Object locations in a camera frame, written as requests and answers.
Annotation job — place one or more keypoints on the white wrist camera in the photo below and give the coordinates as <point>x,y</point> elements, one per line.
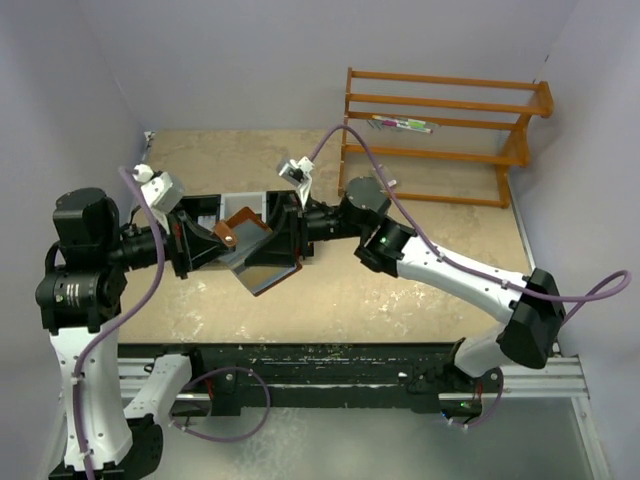
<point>299,174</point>
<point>161,190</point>

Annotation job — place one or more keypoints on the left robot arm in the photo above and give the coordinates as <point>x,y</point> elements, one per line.
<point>80,302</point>

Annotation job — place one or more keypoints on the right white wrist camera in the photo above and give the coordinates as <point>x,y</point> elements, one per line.
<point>299,174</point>

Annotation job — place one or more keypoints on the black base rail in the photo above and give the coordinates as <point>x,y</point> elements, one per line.
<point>414,376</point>

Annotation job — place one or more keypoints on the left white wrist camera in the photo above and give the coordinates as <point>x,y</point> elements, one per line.
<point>161,190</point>

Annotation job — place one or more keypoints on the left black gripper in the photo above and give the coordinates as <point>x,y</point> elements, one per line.
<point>191,244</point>

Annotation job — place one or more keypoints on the brown leather card holder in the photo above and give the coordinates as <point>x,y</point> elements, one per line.
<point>256,270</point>

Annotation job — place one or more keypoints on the orange wooden rack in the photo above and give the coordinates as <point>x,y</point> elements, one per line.
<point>482,122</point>

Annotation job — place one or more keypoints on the black right bin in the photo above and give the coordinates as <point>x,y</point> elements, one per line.
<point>276,200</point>

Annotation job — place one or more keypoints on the coloured markers on rack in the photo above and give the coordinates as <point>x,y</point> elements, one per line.
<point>404,124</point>

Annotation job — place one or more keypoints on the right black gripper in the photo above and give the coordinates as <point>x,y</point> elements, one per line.
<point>285,242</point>

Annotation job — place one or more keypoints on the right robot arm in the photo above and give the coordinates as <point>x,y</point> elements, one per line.
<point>526,306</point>

